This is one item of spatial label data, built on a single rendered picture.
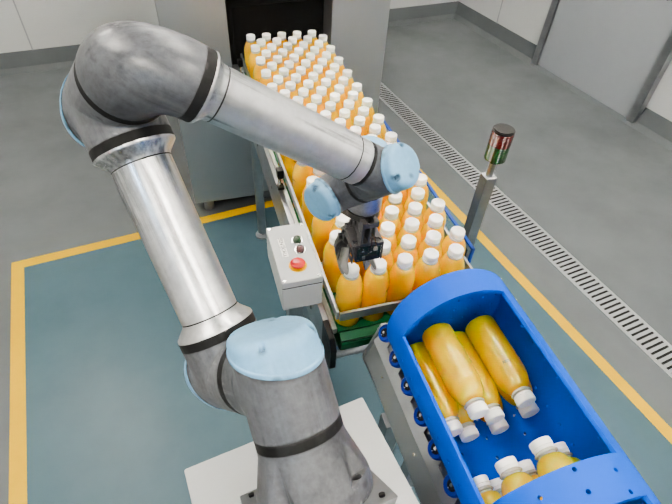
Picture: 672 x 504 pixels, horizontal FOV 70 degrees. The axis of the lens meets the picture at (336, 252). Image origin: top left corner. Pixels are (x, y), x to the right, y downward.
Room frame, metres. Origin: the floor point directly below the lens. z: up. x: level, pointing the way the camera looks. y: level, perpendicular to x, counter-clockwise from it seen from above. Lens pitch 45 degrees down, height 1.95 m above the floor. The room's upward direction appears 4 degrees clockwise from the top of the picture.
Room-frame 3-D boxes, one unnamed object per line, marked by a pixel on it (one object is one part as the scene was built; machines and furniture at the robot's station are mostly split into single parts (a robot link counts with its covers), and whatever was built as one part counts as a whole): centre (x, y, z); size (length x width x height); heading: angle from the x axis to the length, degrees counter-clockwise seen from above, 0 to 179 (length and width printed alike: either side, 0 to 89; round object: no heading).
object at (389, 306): (0.82, -0.21, 0.96); 0.40 x 0.01 x 0.03; 109
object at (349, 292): (0.81, -0.04, 0.99); 0.07 x 0.07 x 0.19
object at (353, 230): (0.78, -0.05, 1.24); 0.09 x 0.08 x 0.12; 19
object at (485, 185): (1.23, -0.45, 0.55); 0.04 x 0.04 x 1.10; 19
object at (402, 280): (0.85, -0.17, 0.99); 0.07 x 0.07 x 0.19
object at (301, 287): (0.85, 0.11, 1.05); 0.20 x 0.10 x 0.10; 19
